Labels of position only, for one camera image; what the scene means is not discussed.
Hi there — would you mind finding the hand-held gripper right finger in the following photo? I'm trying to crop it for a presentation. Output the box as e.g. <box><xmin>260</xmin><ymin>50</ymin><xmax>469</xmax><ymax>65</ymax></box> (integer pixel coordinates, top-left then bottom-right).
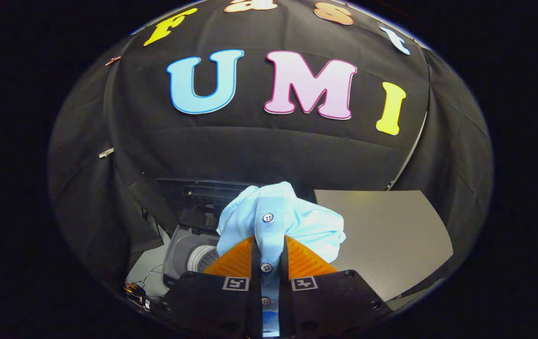
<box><xmin>280</xmin><ymin>235</ymin><xmax>392</xmax><ymax>339</ymax></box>

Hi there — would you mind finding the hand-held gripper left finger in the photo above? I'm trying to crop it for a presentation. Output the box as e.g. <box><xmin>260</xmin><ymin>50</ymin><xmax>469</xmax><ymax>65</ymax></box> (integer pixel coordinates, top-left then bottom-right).
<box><xmin>163</xmin><ymin>235</ymin><xmax>262</xmax><ymax>339</ymax></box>

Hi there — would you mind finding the grey washing machine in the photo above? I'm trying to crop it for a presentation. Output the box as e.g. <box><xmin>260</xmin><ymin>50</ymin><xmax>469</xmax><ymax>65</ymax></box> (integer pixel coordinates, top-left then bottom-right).
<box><xmin>161</xmin><ymin>224</ymin><xmax>222</xmax><ymax>288</ymax></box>

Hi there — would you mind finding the light blue shirt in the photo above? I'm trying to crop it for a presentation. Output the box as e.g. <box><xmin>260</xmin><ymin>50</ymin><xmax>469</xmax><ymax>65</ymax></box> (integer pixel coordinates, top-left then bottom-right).
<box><xmin>216</xmin><ymin>181</ymin><xmax>346</xmax><ymax>337</ymax></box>

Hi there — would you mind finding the black power strip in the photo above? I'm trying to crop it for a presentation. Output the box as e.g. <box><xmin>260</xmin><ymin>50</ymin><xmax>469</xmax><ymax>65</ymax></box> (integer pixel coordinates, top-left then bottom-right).
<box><xmin>124</xmin><ymin>282</ymin><xmax>156</xmax><ymax>310</ymax></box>

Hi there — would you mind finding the beige cabinet with dark top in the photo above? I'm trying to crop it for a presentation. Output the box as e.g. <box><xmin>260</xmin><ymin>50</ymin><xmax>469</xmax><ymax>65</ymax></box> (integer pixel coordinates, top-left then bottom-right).
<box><xmin>314</xmin><ymin>190</ymin><xmax>454</xmax><ymax>311</ymax></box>

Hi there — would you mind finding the black backdrop cloth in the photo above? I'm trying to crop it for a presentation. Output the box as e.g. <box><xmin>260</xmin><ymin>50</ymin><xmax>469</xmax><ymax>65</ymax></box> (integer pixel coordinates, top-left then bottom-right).
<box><xmin>48</xmin><ymin>0</ymin><xmax>493</xmax><ymax>292</ymax></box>

